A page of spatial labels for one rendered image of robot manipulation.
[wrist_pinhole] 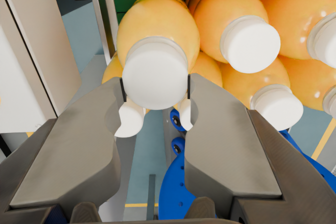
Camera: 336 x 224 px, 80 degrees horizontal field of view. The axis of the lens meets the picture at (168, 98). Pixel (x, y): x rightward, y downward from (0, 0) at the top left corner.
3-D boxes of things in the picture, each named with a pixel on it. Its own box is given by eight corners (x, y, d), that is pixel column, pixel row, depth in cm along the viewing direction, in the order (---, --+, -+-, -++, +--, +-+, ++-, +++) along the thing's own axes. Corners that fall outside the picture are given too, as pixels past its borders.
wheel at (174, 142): (184, 164, 41) (191, 159, 42) (183, 148, 38) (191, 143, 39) (169, 151, 44) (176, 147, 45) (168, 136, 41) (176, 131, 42)
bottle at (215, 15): (175, 0, 32) (186, 33, 16) (215, -31, 30) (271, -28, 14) (199, 36, 35) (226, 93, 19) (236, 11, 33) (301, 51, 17)
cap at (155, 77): (158, 25, 12) (157, 33, 10) (197, 70, 14) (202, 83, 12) (114, 65, 13) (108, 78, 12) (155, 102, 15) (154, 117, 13)
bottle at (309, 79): (290, 50, 37) (384, 113, 21) (251, 66, 38) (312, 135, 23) (284, 13, 33) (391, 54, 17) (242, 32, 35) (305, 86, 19)
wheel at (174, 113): (183, 137, 36) (191, 132, 38) (183, 117, 34) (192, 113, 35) (168, 125, 40) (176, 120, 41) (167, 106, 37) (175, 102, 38)
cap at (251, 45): (212, 36, 17) (217, 43, 15) (257, 6, 15) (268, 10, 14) (233, 71, 18) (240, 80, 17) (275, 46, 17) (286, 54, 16)
